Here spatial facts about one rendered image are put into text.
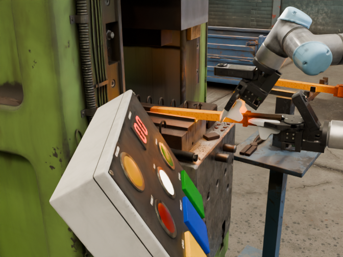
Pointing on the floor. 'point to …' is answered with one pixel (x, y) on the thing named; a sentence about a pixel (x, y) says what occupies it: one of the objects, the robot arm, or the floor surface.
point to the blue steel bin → (232, 49)
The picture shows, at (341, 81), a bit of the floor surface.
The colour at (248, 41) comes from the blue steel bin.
